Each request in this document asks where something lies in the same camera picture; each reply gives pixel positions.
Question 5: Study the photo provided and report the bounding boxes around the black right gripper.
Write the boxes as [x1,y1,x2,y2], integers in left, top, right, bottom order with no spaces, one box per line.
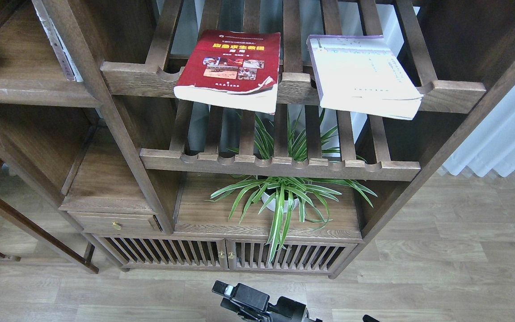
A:
[212,280,323,322]

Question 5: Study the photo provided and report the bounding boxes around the white purple book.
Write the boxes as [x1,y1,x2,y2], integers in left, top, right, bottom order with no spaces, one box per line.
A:
[307,35,423,120]

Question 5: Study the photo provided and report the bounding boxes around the dark wooden bookshelf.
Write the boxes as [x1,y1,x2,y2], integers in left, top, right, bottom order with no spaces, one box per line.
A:
[0,0,515,279]

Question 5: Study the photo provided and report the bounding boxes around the white plant pot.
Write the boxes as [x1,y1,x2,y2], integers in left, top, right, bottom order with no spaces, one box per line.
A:
[261,188,299,213]

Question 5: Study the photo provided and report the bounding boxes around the wooden furniture at left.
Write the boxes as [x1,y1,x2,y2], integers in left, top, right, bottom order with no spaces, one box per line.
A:
[0,199,99,274]

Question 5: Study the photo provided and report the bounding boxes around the brass drawer knob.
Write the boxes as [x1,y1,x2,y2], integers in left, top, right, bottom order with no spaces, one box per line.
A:
[112,221,122,230]

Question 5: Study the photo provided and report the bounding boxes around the red cover book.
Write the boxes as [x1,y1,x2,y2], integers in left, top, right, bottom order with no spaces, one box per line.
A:
[173,30,281,114]

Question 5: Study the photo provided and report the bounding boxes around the white curtain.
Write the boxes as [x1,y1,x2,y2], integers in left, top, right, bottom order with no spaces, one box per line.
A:
[442,86,515,177]

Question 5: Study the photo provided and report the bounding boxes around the thin book white spine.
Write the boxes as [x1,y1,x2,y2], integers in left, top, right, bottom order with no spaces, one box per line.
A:
[32,0,83,82]

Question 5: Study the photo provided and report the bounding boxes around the green spider plant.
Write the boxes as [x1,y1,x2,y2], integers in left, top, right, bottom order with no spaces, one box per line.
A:
[206,108,377,263]

